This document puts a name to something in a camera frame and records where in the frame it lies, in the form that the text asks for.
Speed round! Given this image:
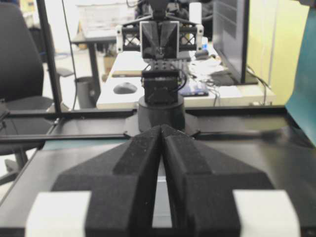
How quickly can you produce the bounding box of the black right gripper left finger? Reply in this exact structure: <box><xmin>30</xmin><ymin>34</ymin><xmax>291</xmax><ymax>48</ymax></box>
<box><xmin>25</xmin><ymin>126</ymin><xmax>161</xmax><ymax>237</ymax></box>

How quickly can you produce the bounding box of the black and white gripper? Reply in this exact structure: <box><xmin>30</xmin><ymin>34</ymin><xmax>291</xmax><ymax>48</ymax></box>
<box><xmin>115</xmin><ymin>21</ymin><xmax>204</xmax><ymax>60</ymax></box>

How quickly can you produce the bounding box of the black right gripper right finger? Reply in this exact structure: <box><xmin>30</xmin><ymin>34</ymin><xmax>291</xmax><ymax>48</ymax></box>
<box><xmin>161</xmin><ymin>125</ymin><xmax>301</xmax><ymax>237</ymax></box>

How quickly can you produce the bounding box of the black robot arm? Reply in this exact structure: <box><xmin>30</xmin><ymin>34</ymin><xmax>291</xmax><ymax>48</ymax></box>
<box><xmin>25</xmin><ymin>0</ymin><xmax>301</xmax><ymax>237</ymax></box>

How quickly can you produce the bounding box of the black computer mouse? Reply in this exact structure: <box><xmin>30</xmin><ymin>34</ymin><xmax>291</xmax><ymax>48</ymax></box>
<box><xmin>113</xmin><ymin>82</ymin><xmax>137</xmax><ymax>94</ymax></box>

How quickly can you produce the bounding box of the black desk with legs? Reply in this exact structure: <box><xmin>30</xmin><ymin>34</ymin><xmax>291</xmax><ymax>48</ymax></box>
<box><xmin>71</xmin><ymin>33</ymin><xmax>116</xmax><ymax>108</ymax></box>

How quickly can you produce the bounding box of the black computer monitor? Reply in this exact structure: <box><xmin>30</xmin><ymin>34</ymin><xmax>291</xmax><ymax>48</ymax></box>
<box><xmin>212</xmin><ymin>0</ymin><xmax>258</xmax><ymax>85</ymax></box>

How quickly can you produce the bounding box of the teal backdrop sheet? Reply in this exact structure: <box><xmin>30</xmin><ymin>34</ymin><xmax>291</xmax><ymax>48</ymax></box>
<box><xmin>285</xmin><ymin>0</ymin><xmax>316</xmax><ymax>145</ymax></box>

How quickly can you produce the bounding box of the black office chair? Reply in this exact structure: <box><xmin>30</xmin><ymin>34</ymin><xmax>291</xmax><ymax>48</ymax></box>
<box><xmin>0</xmin><ymin>2</ymin><xmax>75</xmax><ymax>186</ymax></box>

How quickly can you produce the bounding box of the black metal frame rail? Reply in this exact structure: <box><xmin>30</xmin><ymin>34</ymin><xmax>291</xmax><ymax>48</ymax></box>
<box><xmin>0</xmin><ymin>109</ymin><xmax>136</xmax><ymax>144</ymax></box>

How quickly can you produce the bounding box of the black metal frame post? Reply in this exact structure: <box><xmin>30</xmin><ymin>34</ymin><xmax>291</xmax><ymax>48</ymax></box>
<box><xmin>36</xmin><ymin>0</ymin><xmax>62</xmax><ymax>113</ymax></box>

